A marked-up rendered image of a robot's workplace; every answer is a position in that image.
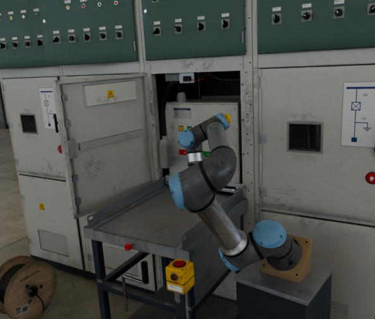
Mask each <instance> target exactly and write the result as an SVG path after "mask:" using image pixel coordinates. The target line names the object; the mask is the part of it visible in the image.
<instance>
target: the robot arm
mask: <svg viewBox="0 0 375 319"><path fill-rule="evenodd" d="M229 127H230V126H229V123H228V121H227V119H226V118H225V116H224V114H222V113H219V114H217V115H214V116H213V117H211V118H209V119H208V120H206V121H204V122H202V123H200V124H198V125H196V126H194V127H193V128H190V129H186V130H183V131H181V132H180V133H179V135H178V143H179V145H180V146H181V147H183V148H185V149H186V152H187V163H188V166H190V167H189V168H187V169H185V170H183V171H181V172H178V173H177V174H176V175H174V176H172V177H171V178H170V179H169V189H170V191H171V195H172V197H173V200H174V202H175V204H176V205H177V207H178V208H179V209H180V210H182V209H185V208H187V210H189V212H191V213H196V214H197V215H198V216H199V218H200V219H201V220H202V221H203V222H204V224H205V225H206V226H207V228H208V229H209V230H210V231H211V232H212V234H213V235H214V236H215V238H217V240H218V241H219V243H220V247H219V253H220V256H221V258H222V260H223V261H224V263H225V265H226V266H227V267H228V268H229V269H230V270H232V271H237V270H242V269H244V268H245V267H246V266H249V265H251V264H254V263H256V262H258V261H260V260H263V259H264V258H266V260H267V262H268V263H269V264H270V265H271V266H272V267H273V268H274V269H276V270H279V271H287V270H291V269H292V268H294V267H296V266H297V265H298V263H299V261H300V259H301V257H302V250H301V247H300V245H299V243H298V242H297V241H296V240H295V239H294V238H293V237H291V236H289V235H288V234H287V232H286V230H285V228H284V227H283V226H282V225H281V224H280V223H278V222H277V221H275V220H271V219H266V220H262V221H260V222H259V223H257V224H256V225H255V227H254V229H253V231H251V232H249V233H247V234H245V232H243V231H242V230H238V229H237V228H236V226H235V225H234V224H233V222H232V221H231V220H230V218H229V217H228V215H227V214H226V213H225V212H224V210H223V208H222V207H221V206H220V204H219V203H218V202H217V200H216V199H215V198H216V192H218V191H220V190H221V189H223V188H224V187H226V186H227V185H228V183H229V182H230V180H231V179H232V177H233V175H234V173H235V170H236V167H237V157H236V154H235V152H234V150H233V149H232V148H231V147H230V144H229V142H228V138H227V135H226V132H225V130H226V129H228V128H229ZM206 140H208V143H209V149H210V154H209V157H208V158H206V159H204V158H203V157H204V156H205V155H204V154H203V150H202V142H204V141H206Z"/></svg>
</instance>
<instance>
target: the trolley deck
mask: <svg viewBox="0 0 375 319"><path fill-rule="evenodd" d="M215 199H216V200H217V202H218V203H219V204H221V203H223V202H224V201H226V200H227V199H228V197H223V196H216V198H215ZM247 209H248V201H247V200H246V199H243V200H241V201H240V202H239V203H238V204H237V205H236V206H235V207H234V208H232V209H231V210H230V211H229V212H227V215H228V217H229V218H230V220H231V221H232V222H234V221H235V220H236V219H237V218H238V217H240V216H241V215H242V214H243V213H244V212H245V211H246V210H247ZM200 220H201V219H200V218H199V216H198V215H197V214H196V213H191V212H189V210H187V208H185V209H182V210H180V209H179V208H178V207H177V205H176V204H175V202H174V200H173V197H172V195H171V191H170V189H165V190H163V191H162V192H160V193H159V194H156V195H155V196H153V197H151V198H149V199H148V200H146V201H144V202H142V203H140V204H138V205H137V206H135V207H133V208H132V209H130V210H128V211H126V212H124V213H122V214H121V215H119V216H117V217H116V218H113V219H112V220H110V221H108V222H106V223H105V224H103V225H101V226H100V227H97V228H96V229H94V230H91V229H88V225H86V226H84V227H83V230H84V235H85V238H87V239H92V240H95V241H100V242H105V243H108V244H113V245H116V246H121V247H125V244H128V243H129V244H131V243H133V245H132V249H134V250H137V251H142V252H145V253H150V254H155V255H158V256H162V257H165V258H171V259H174V260H175V259H176V258H178V259H181V260H186V261H193V260H194V259H195V258H196V257H197V256H198V255H199V254H200V253H201V252H203V250H204V249H205V248H206V247H207V246H208V245H210V244H211V243H212V242H213V241H214V240H215V239H216V238H215V236H214V235H213V234H212V232H211V231H210V230H209V229H208V230H206V231H205V232H204V233H203V234H202V235H201V236H200V237H199V238H197V239H196V240H195V241H194V242H193V243H191V245H189V246H188V247H187V248H186V249H185V250H181V249H176V247H177V246H179V245H180V244H181V235H182V234H184V233H185V232H186V231H187V230H188V229H190V228H191V227H193V226H194V225H195V224H196V223H197V222H199V221H200Z"/></svg>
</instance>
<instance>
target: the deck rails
mask: <svg viewBox="0 0 375 319"><path fill-rule="evenodd" d="M165 189H167V188H163V183H162V178H160V179H159V180H157V181H155V182H153V183H151V184H149V185H146V186H145V187H143V188H141V189H139V190H137V191H135V192H133V193H131V194H129V195H127V196H125V197H123V198H121V199H119V200H117V201H115V202H113V203H111V204H109V205H107V206H105V207H103V208H101V209H99V210H97V211H95V212H93V213H91V214H89V215H87V225H88V229H91V230H94V229H96V228H97V227H100V226H101V225H103V224H105V223H106V222H108V221H110V220H112V219H113V218H116V217H117V216H119V215H121V214H122V213H124V212H126V211H128V210H130V209H132V208H133V207H135V206H137V205H138V204H140V203H142V202H144V201H146V200H148V199H149V198H151V197H153V196H155V195H156V194H159V193H160V192H162V191H163V190H165ZM241 200H243V199H242V188H241V189H239V190H238V191H237V192H236V193H234V194H233V195H232V196H230V197H229V198H228V199H227V200H226V201H224V202H223V203H221V204H220V206H221V207H222V208H223V210H224V212H225V213H227V212H229V211H230V210H231V209H232V208H234V207H235V206H236V205H237V204H238V203H239V202H240V201H241ZM91 216H92V219H90V220H89V217H91ZM206 230H208V228H207V226H206V225H205V224H204V222H203V221H202V220H200V221H199V222H197V223H196V224H195V225H194V226H193V227H191V228H190V229H188V230H187V231H186V232H185V233H184V234H182V235H181V244H180V245H179V246H177V247H176V249H181V250H185V249H186V248H187V247H188V246H189V245H191V243H193V242H194V241H195V240H196V239H197V238H199V237H200V236H201V235H202V234H203V233H204V232H205V231H206ZM184 236H186V238H185V239H183V237H184Z"/></svg>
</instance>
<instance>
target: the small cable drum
mask: <svg viewBox="0 0 375 319"><path fill-rule="evenodd" d="M56 288H57V275H56V272H55V270H54V268H53V267H52V266H51V265H50V264H49V263H46V262H44V261H36V260H34V259H33V258H32V257H29V256H24V255H21V256H15V257H13V258H10V259H9V260H7V261H5V262H4V263H3V264H2V265H1V266H0V313H2V314H8V316H9V317H10V318H11V319H35V318H37V317H38V316H40V315H41V314H42V313H43V312H44V311H45V310H46V309H47V307H48V306H49V305H50V303H51V301H52V299H53V297H54V295H55V292H56Z"/></svg>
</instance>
